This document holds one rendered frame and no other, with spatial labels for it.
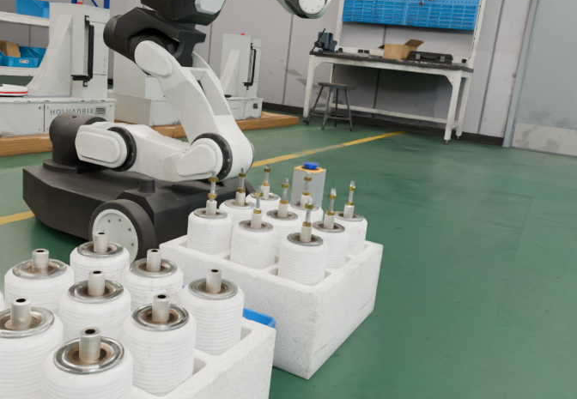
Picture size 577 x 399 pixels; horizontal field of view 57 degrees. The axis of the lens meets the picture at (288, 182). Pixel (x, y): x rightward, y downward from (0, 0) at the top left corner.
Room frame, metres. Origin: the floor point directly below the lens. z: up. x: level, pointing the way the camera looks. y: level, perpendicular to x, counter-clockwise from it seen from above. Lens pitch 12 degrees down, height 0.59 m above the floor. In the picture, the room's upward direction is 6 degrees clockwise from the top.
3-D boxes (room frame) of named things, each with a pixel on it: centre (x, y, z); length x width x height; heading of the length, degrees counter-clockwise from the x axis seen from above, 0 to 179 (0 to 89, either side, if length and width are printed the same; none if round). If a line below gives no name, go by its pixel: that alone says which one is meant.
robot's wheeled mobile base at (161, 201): (1.69, 0.53, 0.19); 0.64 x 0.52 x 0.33; 64
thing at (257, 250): (1.08, 0.06, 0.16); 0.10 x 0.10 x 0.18
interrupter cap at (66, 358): (0.54, 0.20, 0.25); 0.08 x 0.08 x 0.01
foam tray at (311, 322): (1.19, 0.01, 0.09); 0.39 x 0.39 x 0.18; 63
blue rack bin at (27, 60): (5.77, 3.13, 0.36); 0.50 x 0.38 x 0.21; 65
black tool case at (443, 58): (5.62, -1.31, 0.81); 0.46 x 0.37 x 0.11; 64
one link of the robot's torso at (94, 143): (1.70, 0.56, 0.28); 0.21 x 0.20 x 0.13; 64
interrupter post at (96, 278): (0.70, 0.25, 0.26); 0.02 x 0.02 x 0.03
